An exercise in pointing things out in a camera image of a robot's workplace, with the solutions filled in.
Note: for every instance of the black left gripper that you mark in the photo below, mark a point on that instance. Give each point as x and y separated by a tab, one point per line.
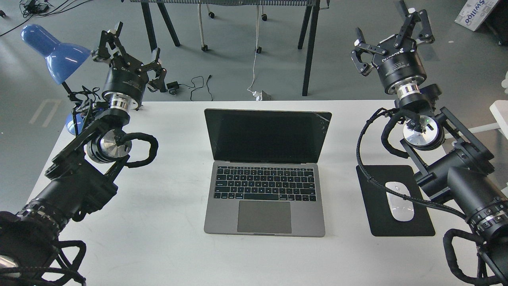
123	77

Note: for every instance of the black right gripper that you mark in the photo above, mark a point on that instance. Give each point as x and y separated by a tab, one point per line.
400	68

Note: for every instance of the grey laptop computer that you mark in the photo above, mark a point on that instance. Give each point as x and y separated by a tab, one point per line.
265	177

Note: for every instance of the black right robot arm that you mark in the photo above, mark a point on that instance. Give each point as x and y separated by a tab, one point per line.
453	164

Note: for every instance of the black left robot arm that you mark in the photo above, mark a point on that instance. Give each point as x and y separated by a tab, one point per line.
82	174

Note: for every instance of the blue desk lamp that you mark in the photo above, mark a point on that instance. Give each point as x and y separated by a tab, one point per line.
62	59

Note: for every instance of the white cardboard box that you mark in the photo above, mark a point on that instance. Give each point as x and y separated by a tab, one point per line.
474	13

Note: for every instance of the white computer mouse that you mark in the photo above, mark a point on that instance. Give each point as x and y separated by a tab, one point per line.
401	210

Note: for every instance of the black mouse pad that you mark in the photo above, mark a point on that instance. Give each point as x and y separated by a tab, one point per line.
381	221

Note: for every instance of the black power adapter with cable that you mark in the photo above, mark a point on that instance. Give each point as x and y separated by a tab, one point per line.
174	86

